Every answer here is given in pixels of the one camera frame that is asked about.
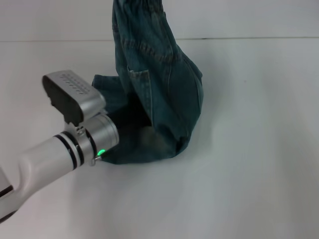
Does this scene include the blue denim shorts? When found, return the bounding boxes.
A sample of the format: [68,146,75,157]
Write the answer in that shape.
[91,0,206,167]

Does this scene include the silver connector with black cable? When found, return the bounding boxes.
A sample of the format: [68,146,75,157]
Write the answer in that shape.
[90,152,104,167]

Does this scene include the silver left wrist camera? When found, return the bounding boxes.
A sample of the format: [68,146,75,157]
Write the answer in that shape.
[41,70,107,125]

